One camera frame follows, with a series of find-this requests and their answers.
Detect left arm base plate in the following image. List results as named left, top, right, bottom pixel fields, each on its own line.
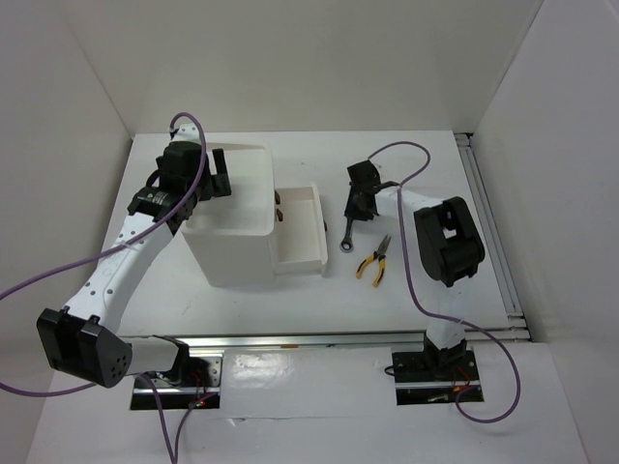
left=129, top=348, right=223, bottom=411

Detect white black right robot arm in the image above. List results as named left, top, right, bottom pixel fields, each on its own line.
left=339, top=160, right=486, bottom=380

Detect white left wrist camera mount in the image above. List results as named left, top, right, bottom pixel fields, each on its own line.
left=168, top=123, right=200, bottom=144

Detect white bottom drawer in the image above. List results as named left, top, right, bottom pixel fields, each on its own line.
left=274, top=183, right=328, bottom=276

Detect white drawer cabinet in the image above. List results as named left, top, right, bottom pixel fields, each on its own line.
left=181, top=143, right=276, bottom=288

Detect yellow black needle-nose pliers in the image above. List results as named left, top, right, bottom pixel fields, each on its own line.
left=355, top=234, right=392, bottom=288

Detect aluminium front rail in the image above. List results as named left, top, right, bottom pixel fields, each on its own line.
left=175, top=332, right=424, bottom=353

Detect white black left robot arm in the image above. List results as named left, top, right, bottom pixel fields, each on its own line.
left=37, top=141, right=231, bottom=388

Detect large silver ratchet wrench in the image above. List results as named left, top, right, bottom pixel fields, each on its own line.
left=339, top=217, right=354, bottom=253

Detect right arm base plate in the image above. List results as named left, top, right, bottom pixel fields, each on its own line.
left=384, top=350, right=484, bottom=406

